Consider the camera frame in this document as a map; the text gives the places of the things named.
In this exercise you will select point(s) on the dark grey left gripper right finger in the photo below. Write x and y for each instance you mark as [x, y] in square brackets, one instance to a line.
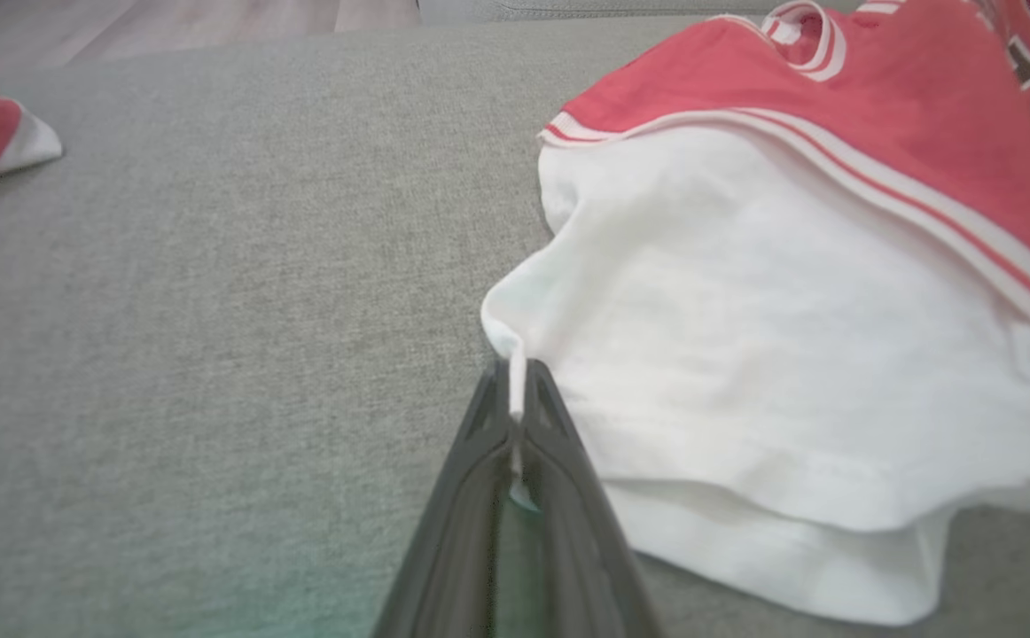
[568, 549]

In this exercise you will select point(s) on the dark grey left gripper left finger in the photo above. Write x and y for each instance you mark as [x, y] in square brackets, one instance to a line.
[453, 532]

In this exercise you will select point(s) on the red white basketball jersey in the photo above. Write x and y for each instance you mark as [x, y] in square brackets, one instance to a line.
[745, 310]

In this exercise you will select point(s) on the large grey sofa ottoman cushion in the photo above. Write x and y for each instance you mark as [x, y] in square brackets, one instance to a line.
[214, 354]

